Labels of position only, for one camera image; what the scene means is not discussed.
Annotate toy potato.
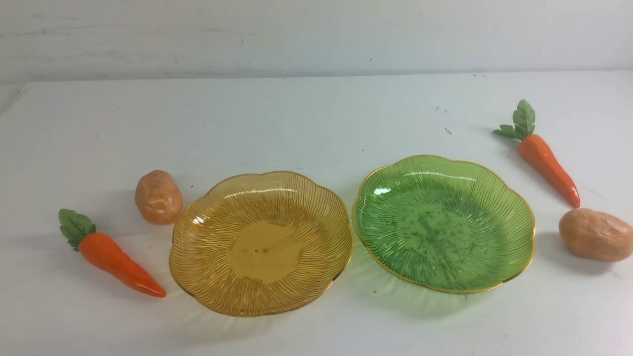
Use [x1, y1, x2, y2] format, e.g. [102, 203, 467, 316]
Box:
[558, 208, 633, 262]
[134, 170, 184, 225]

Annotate toy carrot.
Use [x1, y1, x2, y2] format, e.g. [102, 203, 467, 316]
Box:
[57, 208, 167, 298]
[493, 99, 581, 208]

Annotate amber ribbed plastic plate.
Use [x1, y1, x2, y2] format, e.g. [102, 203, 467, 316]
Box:
[168, 171, 354, 317]

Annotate green ribbed plastic plate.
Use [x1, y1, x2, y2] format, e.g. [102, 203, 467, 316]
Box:
[351, 155, 536, 294]

